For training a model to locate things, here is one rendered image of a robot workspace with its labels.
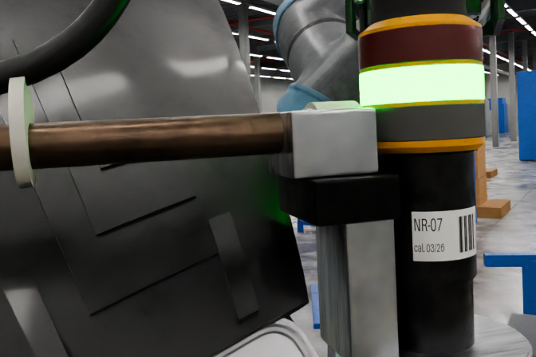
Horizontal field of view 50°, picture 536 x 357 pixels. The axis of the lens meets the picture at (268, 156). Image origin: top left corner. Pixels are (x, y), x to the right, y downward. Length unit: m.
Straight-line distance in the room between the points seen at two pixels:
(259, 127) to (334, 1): 0.40
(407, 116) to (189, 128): 0.07
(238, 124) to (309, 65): 0.31
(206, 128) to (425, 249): 0.08
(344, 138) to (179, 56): 0.12
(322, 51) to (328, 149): 0.31
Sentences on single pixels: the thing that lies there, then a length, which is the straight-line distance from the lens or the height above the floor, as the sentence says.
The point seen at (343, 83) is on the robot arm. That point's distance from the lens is 0.46.
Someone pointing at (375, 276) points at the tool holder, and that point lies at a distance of 0.20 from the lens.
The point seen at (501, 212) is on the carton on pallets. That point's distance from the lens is 8.08.
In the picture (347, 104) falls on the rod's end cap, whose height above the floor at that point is 1.36.
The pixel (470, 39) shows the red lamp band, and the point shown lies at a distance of 0.21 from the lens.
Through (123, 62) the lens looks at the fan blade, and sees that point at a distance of 0.27.
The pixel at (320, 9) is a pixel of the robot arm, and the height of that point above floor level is 1.46.
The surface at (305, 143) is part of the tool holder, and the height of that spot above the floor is 1.35.
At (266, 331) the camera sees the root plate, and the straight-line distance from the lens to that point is 0.20.
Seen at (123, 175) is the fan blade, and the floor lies 1.34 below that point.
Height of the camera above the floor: 1.35
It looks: 3 degrees down
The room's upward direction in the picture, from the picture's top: 3 degrees counter-clockwise
